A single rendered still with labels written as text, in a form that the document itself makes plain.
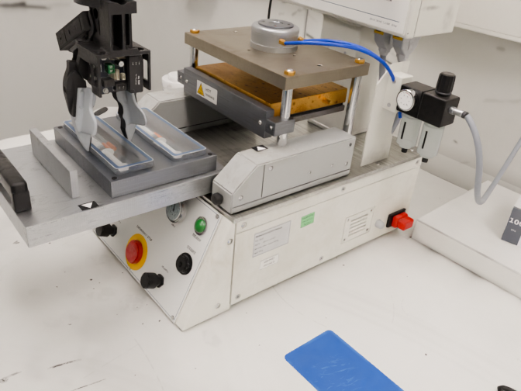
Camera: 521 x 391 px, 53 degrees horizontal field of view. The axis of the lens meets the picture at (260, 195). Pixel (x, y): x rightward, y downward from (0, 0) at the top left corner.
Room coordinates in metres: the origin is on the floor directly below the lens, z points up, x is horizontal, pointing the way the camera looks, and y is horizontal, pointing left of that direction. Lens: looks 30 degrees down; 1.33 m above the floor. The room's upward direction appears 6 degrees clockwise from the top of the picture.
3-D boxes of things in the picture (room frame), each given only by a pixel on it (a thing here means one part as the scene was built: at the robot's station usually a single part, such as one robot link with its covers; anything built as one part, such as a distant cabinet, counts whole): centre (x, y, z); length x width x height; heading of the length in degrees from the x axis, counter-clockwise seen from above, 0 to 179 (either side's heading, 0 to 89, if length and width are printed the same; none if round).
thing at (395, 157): (0.91, -0.02, 0.93); 0.46 x 0.35 x 0.01; 132
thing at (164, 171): (0.71, 0.20, 0.98); 0.20 x 0.17 x 0.03; 42
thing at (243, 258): (0.87, 0.00, 0.84); 0.53 x 0.37 x 0.17; 132
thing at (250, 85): (0.88, 0.00, 1.07); 0.22 x 0.17 x 0.10; 42
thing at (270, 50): (0.89, -0.03, 1.08); 0.31 x 0.24 x 0.13; 42
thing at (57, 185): (0.68, 0.23, 0.97); 0.30 x 0.22 x 0.08; 132
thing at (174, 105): (0.94, 0.15, 0.96); 0.25 x 0.05 x 0.07; 132
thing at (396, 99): (0.80, -0.24, 1.05); 0.15 x 0.05 x 0.15; 42
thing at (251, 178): (0.73, -0.03, 0.96); 0.26 x 0.05 x 0.07; 132
